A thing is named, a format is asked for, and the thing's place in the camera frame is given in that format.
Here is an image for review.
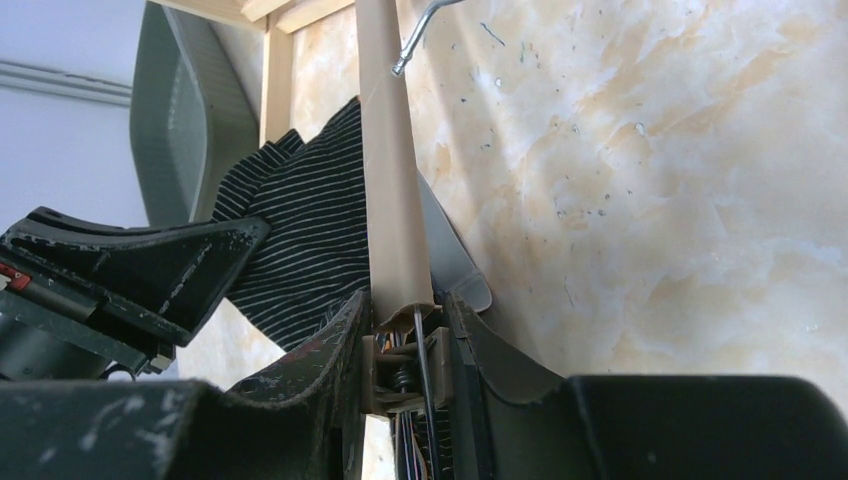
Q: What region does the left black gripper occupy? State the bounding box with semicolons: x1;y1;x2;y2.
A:
1;207;269;381

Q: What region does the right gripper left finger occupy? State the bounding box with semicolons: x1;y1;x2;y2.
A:
1;291;370;479

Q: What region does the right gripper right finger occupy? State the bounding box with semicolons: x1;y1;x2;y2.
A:
443;294;847;479

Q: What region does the wooden clip hanger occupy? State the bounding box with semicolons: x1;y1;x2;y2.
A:
354;0;465;480

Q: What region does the black underwear orange trim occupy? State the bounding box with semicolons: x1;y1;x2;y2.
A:
212;98;370;352

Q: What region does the green plastic basin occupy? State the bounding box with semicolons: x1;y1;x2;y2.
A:
129;3;259;227

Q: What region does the wooden clothes rack frame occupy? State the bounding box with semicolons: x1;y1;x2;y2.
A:
155;0;354;144

